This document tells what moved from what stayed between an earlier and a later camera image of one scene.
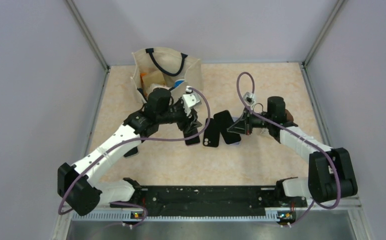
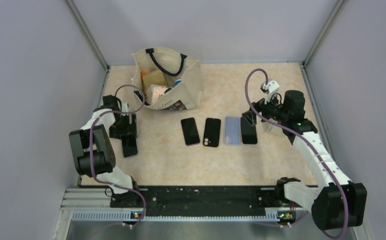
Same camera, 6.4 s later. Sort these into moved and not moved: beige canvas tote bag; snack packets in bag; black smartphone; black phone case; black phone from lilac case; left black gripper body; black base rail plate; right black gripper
Moved: black phone from lilac case; right black gripper; left black gripper body
Not moved: black smartphone; snack packets in bag; beige canvas tote bag; black base rail plate; black phone case
